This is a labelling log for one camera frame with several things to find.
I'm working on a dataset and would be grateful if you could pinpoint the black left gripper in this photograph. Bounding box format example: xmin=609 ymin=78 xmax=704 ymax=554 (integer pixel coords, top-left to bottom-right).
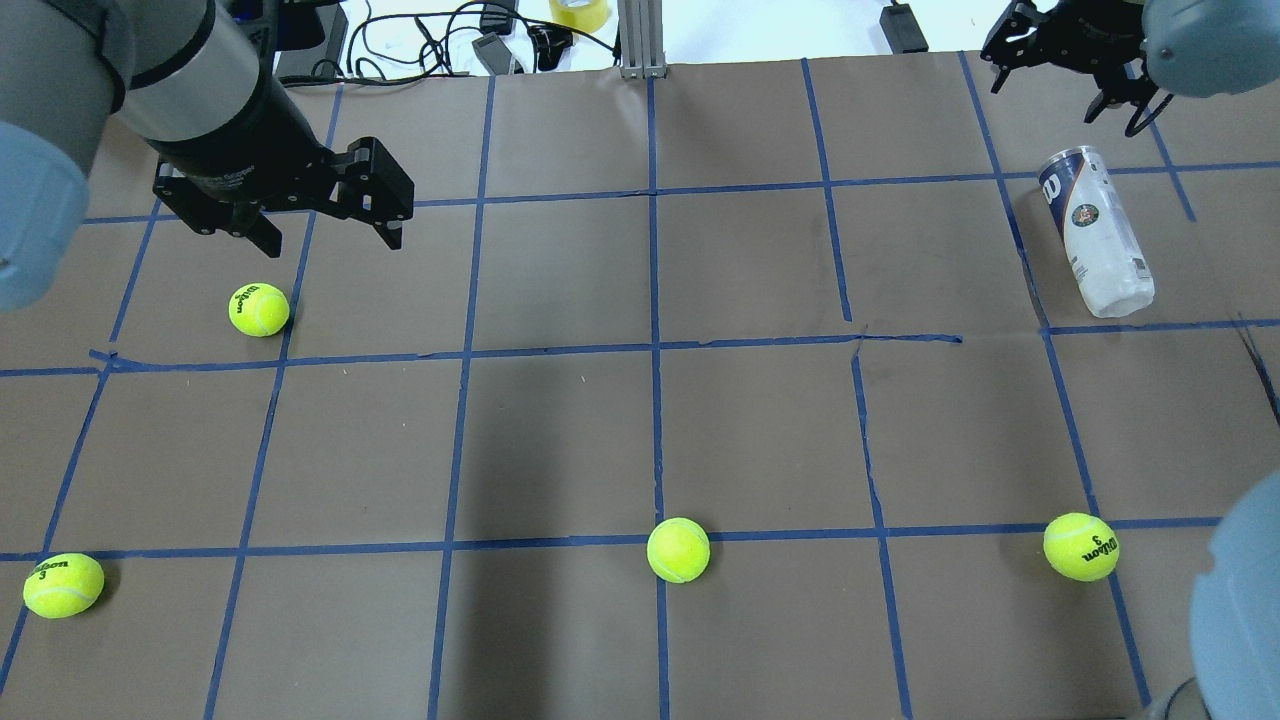
xmin=154 ymin=137 xmax=415 ymax=259

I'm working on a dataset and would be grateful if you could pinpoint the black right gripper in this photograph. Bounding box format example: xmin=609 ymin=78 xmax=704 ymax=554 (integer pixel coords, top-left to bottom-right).
xmin=980 ymin=1 xmax=1172 ymax=138

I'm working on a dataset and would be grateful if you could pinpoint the clear tennis ball can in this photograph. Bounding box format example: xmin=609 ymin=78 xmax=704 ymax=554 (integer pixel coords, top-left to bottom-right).
xmin=1037 ymin=145 xmax=1156 ymax=319

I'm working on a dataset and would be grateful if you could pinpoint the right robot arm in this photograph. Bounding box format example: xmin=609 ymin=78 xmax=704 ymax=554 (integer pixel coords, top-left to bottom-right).
xmin=961 ymin=1 xmax=1277 ymax=719

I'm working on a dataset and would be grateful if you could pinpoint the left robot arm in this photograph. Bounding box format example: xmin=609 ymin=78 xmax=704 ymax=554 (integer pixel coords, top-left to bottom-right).
xmin=1 ymin=1 xmax=415 ymax=311

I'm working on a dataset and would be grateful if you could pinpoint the outer tennis ball with logo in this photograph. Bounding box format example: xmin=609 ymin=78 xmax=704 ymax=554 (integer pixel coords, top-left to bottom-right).
xmin=227 ymin=282 xmax=292 ymax=338

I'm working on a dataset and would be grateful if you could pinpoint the tennis ball near base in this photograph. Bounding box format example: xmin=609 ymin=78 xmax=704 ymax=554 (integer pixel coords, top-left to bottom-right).
xmin=1042 ymin=512 xmax=1120 ymax=582
xmin=23 ymin=553 xmax=106 ymax=619

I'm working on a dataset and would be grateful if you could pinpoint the middle tennis ball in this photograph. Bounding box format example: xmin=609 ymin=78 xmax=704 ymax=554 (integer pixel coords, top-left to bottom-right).
xmin=646 ymin=518 xmax=710 ymax=584

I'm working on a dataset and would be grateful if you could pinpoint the black power adapter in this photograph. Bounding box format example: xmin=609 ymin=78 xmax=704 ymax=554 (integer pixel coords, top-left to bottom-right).
xmin=878 ymin=1 xmax=931 ymax=55

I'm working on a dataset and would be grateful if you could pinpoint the yellow tape roll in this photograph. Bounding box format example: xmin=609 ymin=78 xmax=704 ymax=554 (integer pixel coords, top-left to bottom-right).
xmin=548 ymin=0 xmax=611 ymax=33

